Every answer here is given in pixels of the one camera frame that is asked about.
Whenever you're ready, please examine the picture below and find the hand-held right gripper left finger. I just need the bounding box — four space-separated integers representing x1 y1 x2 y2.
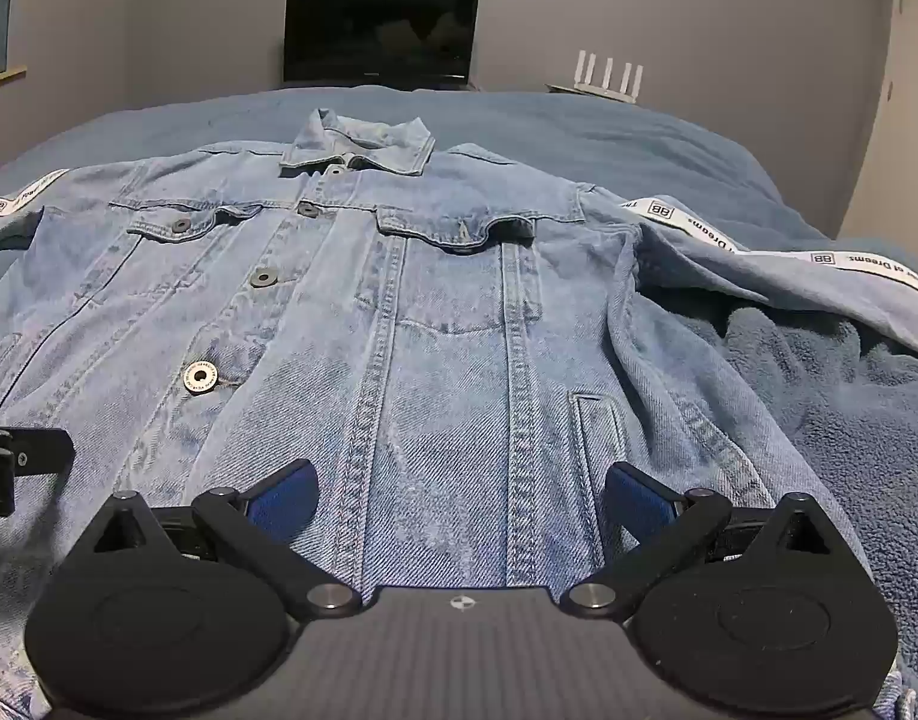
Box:
70 457 362 620

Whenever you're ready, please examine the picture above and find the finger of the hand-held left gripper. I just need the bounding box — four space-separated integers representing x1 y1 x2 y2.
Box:
0 426 76 517

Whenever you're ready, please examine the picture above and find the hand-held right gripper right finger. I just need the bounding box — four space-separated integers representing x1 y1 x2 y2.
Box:
564 461 872 623

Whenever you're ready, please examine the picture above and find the light blue denim jacket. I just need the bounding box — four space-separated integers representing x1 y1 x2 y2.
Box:
0 106 918 720

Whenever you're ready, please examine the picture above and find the blue fleece blanket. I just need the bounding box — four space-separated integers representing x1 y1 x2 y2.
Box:
0 85 918 665

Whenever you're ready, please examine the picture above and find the white router with antennas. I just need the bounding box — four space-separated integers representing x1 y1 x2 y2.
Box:
573 49 644 98

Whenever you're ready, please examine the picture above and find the grey door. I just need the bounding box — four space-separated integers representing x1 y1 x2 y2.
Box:
836 0 918 242

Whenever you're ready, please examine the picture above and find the black monitor screen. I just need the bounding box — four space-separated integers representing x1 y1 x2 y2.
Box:
282 0 482 88

